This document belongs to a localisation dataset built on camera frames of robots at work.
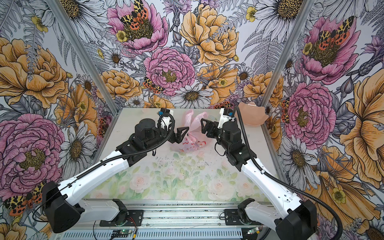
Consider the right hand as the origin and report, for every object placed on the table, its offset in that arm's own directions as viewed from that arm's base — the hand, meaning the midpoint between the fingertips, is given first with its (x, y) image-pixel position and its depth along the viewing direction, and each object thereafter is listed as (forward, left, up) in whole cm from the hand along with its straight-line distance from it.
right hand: (206, 126), depth 74 cm
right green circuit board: (-40, -20, -31) cm, 54 cm away
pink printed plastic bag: (+2, +5, -14) cm, 15 cm away
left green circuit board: (-39, +40, -29) cm, 63 cm away
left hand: (-2, +12, 0) cm, 12 cm away
